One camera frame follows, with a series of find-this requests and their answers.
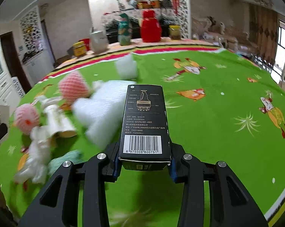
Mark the green cartoon tablecloth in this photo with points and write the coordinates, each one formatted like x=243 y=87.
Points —
x=224 y=123

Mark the green white foam net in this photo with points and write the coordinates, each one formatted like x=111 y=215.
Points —
x=74 y=156

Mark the amber glass jar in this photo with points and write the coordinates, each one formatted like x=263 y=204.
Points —
x=174 y=32

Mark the yellow lidded jar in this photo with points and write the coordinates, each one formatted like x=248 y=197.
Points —
x=79 y=49

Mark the red gift bag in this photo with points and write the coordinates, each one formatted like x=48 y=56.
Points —
x=86 y=43

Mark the lace covered sideboard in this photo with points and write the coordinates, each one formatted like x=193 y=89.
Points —
x=110 y=22

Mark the red thermos jug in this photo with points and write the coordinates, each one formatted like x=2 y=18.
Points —
x=150 y=29

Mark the large white foam block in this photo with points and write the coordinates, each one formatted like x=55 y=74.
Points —
x=102 y=113

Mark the woven orange basket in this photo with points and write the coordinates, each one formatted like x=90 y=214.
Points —
x=148 y=4

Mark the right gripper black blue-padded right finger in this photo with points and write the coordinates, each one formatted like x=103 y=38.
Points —
x=230 y=202

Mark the white glass-door cabinet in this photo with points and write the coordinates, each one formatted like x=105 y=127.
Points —
x=0 y=80

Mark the green patterned snack bag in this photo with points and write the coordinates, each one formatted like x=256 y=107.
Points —
x=124 y=30

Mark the small white foam piece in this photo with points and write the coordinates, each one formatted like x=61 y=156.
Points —
x=126 y=67

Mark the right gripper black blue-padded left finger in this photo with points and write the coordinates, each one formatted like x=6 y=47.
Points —
x=56 y=204

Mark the low white shoe cabinet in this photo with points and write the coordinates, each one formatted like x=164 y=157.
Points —
x=37 y=67

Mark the pink foam fruit net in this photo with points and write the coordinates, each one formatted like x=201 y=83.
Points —
x=26 y=118

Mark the black product box with barcode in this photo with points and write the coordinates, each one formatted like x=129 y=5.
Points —
x=145 y=141

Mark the red white foam fruit net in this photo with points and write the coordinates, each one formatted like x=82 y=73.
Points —
x=73 y=86

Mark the white paper cup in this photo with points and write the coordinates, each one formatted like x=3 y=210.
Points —
x=58 y=123

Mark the white ceramic teapot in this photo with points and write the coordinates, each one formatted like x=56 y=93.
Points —
x=98 y=41

